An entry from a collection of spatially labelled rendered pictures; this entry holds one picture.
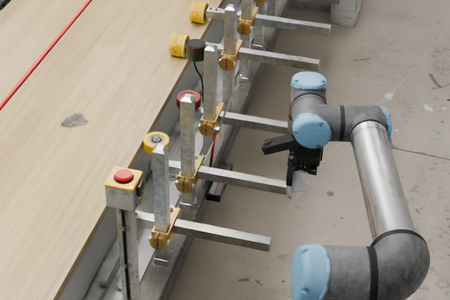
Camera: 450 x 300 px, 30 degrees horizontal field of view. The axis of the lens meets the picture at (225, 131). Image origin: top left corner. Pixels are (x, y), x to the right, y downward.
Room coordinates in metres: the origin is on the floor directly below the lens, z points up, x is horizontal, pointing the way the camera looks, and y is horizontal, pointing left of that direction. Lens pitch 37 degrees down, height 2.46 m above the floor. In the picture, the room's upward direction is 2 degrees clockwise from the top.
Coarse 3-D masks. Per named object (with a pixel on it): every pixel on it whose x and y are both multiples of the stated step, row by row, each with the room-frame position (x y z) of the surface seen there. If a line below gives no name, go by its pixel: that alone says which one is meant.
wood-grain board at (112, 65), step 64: (64, 0) 2.93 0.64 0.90; (128, 0) 2.94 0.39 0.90; (192, 0) 2.96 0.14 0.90; (0, 64) 2.45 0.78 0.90; (64, 64) 2.46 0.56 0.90; (128, 64) 2.47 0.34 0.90; (0, 128) 2.08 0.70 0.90; (64, 128) 2.09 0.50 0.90; (128, 128) 2.10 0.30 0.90; (0, 192) 1.78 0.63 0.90; (64, 192) 1.79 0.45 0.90; (0, 256) 1.53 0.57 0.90; (64, 256) 1.54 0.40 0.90
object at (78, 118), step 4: (76, 112) 2.16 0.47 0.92; (68, 116) 2.13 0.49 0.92; (72, 116) 2.13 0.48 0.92; (76, 116) 2.15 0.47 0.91; (80, 116) 2.15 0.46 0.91; (84, 116) 2.16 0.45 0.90; (64, 120) 2.12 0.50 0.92; (68, 120) 2.12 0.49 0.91; (72, 120) 2.12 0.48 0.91; (76, 120) 2.12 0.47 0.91; (80, 120) 2.12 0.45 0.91; (84, 120) 2.13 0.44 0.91; (64, 124) 2.10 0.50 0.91; (68, 124) 2.10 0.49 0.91; (72, 124) 2.10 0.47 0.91; (76, 124) 2.11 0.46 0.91; (80, 124) 2.11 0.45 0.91; (84, 124) 2.11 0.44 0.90
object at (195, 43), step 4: (192, 40) 2.25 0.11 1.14; (196, 40) 2.25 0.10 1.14; (200, 40) 2.25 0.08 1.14; (188, 44) 2.22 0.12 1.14; (192, 44) 2.22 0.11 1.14; (196, 44) 2.22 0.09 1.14; (200, 44) 2.23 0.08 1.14; (204, 44) 2.23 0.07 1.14; (196, 68) 2.23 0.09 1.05; (200, 76) 2.22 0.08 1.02
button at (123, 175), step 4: (116, 172) 1.49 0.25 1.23; (120, 172) 1.49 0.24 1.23; (124, 172) 1.49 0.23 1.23; (128, 172) 1.49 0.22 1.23; (116, 176) 1.47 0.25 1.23; (120, 176) 1.47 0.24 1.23; (124, 176) 1.47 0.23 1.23; (128, 176) 1.47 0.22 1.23; (132, 176) 1.48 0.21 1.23; (120, 180) 1.46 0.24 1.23; (124, 180) 1.46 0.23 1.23; (128, 180) 1.47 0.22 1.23
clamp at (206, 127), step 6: (222, 102) 2.30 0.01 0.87; (216, 108) 2.26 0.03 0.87; (222, 108) 2.28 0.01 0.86; (216, 114) 2.23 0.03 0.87; (204, 120) 2.20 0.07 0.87; (210, 120) 2.20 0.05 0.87; (216, 120) 2.21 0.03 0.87; (198, 126) 2.19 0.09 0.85; (204, 126) 2.18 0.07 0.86; (210, 126) 2.17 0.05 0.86; (204, 132) 2.18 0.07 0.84; (210, 132) 2.17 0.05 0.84
